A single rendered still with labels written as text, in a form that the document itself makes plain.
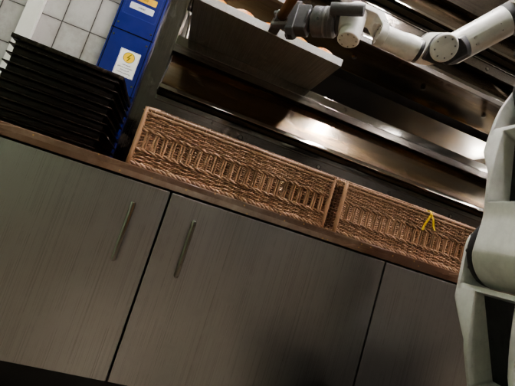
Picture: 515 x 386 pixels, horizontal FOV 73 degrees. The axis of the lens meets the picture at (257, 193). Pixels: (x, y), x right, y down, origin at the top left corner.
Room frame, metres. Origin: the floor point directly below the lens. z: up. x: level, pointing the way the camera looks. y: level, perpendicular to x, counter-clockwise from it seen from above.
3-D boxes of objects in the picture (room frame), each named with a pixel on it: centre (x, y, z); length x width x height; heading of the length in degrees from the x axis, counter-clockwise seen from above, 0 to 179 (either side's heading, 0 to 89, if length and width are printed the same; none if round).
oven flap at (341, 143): (1.52, -0.38, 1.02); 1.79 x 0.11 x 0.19; 102
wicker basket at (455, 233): (1.26, -0.46, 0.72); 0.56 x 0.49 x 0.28; 101
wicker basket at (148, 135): (1.13, 0.12, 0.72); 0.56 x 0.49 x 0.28; 103
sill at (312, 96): (1.54, -0.38, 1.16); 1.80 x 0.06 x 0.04; 102
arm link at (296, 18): (1.01, 0.01, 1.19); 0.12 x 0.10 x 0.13; 68
